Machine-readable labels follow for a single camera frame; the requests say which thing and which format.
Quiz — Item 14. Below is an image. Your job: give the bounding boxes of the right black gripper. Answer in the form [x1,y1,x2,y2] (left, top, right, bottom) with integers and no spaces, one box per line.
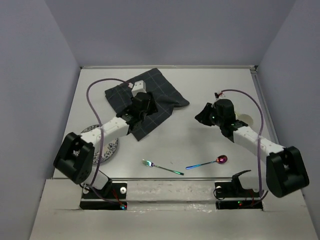
[195,102,224,127]

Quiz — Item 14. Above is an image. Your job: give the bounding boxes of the dark plaid cloth napkin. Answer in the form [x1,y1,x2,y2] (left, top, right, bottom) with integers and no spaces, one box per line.
[104,68,190,141]

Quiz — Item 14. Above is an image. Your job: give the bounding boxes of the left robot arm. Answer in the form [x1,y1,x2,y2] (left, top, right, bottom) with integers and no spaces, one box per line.
[53,92,158,198]

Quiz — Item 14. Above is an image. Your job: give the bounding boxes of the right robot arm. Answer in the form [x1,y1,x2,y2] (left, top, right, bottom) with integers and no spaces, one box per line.
[194,99,310,198]

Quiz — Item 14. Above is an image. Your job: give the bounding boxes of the cream yellow mug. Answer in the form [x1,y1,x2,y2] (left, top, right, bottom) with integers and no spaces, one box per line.
[236,113,254,127]

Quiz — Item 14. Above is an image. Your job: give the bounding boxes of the iridescent spoon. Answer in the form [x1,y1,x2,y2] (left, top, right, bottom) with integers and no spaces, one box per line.
[185,155,228,170]

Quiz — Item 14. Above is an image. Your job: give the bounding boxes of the blue floral plate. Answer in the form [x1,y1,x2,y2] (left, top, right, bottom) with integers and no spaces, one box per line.
[80,124,119,164]

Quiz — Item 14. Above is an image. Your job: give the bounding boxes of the iridescent fork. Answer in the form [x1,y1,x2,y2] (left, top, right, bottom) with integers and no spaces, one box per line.
[141,159,185,176]

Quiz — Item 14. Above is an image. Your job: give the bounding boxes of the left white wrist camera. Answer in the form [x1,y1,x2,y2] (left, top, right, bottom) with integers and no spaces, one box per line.
[131,80,147,96]

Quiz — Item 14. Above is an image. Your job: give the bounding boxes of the aluminium table edge rail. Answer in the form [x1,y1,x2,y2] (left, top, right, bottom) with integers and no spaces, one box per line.
[80,65,256,71]

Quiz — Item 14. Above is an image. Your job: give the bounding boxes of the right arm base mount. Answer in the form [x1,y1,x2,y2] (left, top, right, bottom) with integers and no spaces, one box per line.
[213,170,263,210]

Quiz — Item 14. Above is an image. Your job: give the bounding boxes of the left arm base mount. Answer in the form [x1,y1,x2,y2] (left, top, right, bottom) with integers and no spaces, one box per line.
[79,181,128,211]

